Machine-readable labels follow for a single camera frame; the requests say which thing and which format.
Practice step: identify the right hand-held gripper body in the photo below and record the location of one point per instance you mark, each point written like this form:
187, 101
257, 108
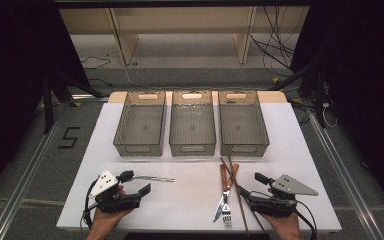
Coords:
293, 186

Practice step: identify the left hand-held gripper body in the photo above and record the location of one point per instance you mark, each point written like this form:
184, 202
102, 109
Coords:
105, 182

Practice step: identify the metal spoon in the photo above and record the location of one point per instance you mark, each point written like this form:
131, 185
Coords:
153, 178

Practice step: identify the smoky transparent plastic bin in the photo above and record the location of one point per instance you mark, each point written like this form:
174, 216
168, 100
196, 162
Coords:
192, 128
243, 128
140, 126

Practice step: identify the person's left hand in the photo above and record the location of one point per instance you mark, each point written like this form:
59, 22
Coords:
105, 221

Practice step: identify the person's right hand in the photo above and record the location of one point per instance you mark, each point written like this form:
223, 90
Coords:
285, 226

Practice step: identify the yellow floor tape piece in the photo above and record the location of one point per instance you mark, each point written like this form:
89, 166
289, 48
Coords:
76, 104
275, 80

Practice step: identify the black metal stand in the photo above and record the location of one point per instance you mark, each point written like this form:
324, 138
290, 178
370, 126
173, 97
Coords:
319, 100
48, 106

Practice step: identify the light wooden shelf unit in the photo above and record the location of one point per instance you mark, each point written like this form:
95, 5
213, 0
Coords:
128, 43

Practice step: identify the dark curtain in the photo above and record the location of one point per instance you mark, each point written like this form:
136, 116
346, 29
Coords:
10, 66
363, 66

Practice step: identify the long metal floor rail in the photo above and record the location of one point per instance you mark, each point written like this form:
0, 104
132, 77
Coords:
20, 193
346, 180

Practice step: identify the short metal floor rail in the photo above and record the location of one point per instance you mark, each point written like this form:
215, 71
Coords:
90, 97

